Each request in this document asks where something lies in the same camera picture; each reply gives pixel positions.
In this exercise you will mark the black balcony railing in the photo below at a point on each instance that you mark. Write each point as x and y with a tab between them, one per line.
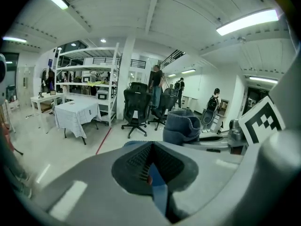
138	63

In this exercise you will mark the white door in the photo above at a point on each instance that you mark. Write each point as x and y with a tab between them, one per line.
27	98

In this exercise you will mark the table with checked white tablecloth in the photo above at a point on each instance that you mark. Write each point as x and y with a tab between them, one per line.
75	114

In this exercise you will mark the cubby shelf unit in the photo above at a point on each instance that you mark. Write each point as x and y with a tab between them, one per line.
224	106

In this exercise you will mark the red floor tape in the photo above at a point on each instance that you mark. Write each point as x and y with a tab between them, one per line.
103	141

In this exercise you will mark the clothes rack with garments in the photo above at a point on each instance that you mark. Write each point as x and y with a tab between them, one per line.
49	79

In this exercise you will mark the white desk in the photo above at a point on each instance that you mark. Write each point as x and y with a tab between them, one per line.
44	98

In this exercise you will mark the dark double door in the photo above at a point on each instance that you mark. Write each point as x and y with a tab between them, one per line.
251	100

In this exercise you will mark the white microwave appliance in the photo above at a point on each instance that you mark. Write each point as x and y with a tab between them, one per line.
101	96

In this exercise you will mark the white rounded device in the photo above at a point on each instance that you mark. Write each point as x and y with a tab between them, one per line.
2	79

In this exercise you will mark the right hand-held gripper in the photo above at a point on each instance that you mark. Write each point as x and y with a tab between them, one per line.
258	123

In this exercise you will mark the white low cabinets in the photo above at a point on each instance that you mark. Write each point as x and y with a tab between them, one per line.
190	102

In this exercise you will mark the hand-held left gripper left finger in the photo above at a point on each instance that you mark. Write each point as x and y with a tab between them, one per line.
94	185

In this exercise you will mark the black mesh office chair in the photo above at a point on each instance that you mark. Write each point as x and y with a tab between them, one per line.
165	105
137	102

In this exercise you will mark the blue wall poster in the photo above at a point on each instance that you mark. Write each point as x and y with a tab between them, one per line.
50	62

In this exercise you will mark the dark glass entrance door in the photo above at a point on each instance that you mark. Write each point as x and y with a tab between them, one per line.
11	79

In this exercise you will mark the black stair railing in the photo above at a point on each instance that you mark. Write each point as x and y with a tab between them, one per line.
171	58

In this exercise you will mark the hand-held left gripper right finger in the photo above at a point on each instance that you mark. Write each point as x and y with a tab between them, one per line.
211	178

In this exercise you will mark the white metal shelving rack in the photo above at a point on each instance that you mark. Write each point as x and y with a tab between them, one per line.
84	68

